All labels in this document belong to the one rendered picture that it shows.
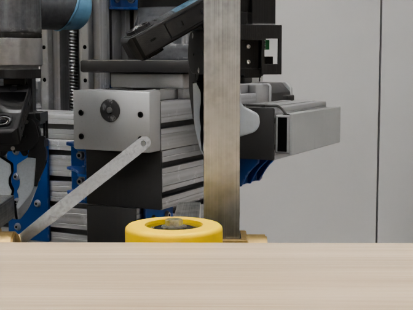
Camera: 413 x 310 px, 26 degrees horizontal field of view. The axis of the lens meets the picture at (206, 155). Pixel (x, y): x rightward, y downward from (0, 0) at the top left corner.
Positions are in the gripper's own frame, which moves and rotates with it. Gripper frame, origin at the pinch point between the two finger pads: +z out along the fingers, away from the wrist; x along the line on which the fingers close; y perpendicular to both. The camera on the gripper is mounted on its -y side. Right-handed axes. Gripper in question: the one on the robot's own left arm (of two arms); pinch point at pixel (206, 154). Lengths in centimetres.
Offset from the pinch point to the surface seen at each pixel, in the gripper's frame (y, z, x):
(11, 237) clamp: -21.1, 7.2, -2.1
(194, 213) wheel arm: 2.0, 8.1, 9.9
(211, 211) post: -2.7, 4.4, -9.4
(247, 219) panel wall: 101, 55, 238
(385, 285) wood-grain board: -2.8, 3.8, -42.0
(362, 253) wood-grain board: 0.6, 3.8, -33.2
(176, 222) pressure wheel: -10.2, 2.9, -21.8
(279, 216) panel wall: 113, 53, 234
